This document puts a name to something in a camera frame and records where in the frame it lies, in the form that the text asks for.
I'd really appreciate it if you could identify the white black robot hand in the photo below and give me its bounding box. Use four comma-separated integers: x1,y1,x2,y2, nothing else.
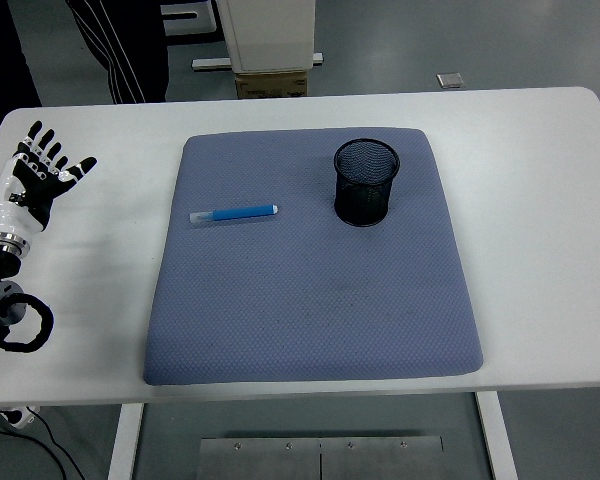
0,120,98,236

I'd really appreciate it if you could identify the blue marker pen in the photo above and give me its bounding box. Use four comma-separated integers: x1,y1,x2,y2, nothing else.
188,203,280,229

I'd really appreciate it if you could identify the black mesh pen holder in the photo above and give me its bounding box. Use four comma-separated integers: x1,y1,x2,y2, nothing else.
333,138,401,227

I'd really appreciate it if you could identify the person in dark trousers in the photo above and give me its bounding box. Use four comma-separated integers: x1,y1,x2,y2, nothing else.
0,0,44,151

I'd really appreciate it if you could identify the person in striped trousers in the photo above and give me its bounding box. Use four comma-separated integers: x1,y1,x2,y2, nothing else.
65,0,170,105

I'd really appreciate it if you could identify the white power strip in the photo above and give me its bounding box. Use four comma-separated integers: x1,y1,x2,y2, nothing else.
0,405,40,430

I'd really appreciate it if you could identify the silver base bar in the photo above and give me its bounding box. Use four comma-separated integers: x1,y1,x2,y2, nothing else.
191,51,325,71

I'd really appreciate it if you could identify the white table leg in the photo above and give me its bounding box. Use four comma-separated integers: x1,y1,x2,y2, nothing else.
107,402,146,480
474,391,519,480

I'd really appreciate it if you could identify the white appliance with dark slot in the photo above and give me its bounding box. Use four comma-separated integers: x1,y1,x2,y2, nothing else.
160,0,227,37

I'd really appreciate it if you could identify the brown cardboard box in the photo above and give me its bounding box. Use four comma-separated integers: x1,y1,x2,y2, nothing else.
234,69,309,100

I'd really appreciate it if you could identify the blue-grey quilted mat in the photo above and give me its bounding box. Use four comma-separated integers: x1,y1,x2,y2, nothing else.
142,127,485,387

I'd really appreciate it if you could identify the black floor cable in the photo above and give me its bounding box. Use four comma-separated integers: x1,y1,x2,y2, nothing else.
0,413,89,480

